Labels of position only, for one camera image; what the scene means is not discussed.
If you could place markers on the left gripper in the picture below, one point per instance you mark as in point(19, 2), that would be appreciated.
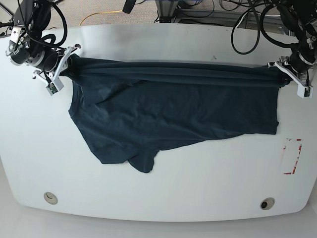
point(301, 65)

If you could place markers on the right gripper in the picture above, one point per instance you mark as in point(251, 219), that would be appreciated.
point(49, 62)

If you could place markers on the dark blue T-shirt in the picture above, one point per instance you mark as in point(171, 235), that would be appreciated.
point(130, 111)

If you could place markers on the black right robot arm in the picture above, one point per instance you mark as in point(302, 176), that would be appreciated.
point(34, 16)

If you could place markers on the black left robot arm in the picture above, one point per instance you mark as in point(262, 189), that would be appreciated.
point(299, 17)

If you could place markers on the red tape rectangle marking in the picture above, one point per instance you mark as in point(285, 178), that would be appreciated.
point(290, 155)

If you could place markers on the black microphone object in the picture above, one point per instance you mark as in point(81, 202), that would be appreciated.
point(128, 6)

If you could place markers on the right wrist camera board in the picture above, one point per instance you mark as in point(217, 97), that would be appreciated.
point(54, 88)

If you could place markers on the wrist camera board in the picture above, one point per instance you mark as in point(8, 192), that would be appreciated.
point(54, 88)
point(305, 91)

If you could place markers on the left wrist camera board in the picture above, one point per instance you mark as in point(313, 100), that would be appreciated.
point(305, 91)

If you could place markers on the left table cable grommet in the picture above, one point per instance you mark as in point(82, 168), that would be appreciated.
point(50, 198)

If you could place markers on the table cable grommet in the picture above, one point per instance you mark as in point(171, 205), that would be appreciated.
point(267, 203)
point(50, 198)

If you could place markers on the right table cable grommet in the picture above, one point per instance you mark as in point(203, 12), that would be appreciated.
point(267, 203)

